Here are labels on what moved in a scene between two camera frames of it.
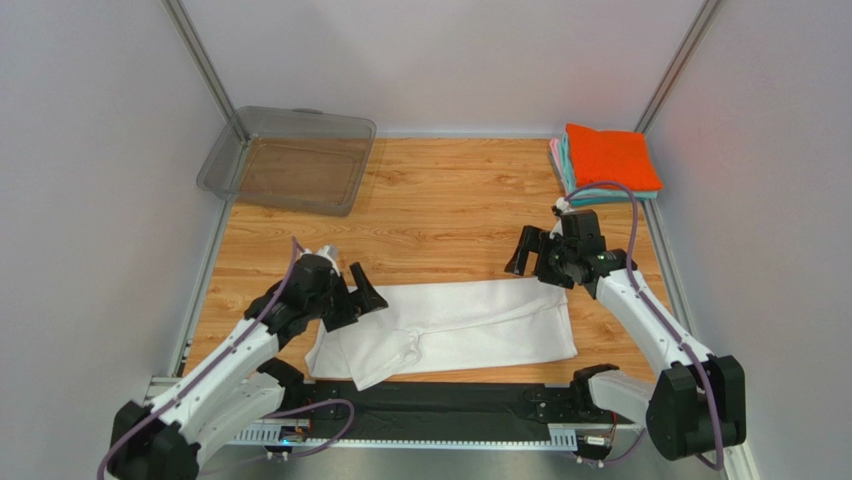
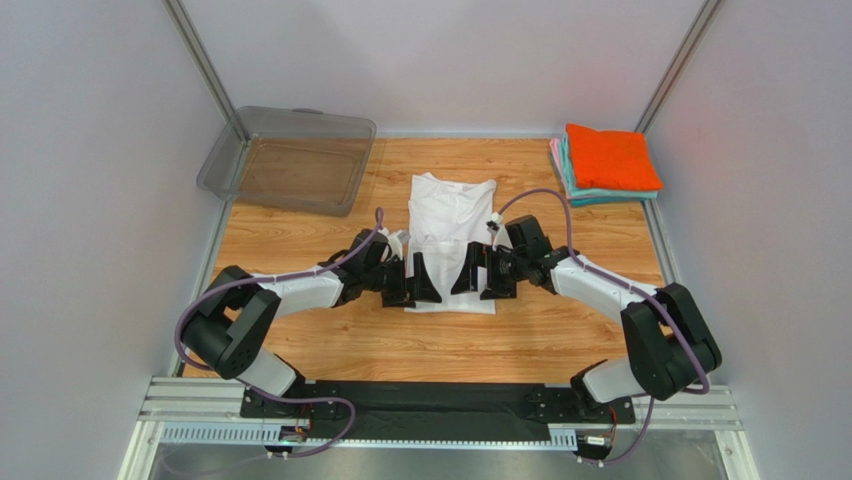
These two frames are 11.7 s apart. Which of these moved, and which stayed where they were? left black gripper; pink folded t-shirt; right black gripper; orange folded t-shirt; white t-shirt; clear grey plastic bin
Moved: right black gripper; left black gripper; white t-shirt
Stayed: orange folded t-shirt; pink folded t-shirt; clear grey plastic bin
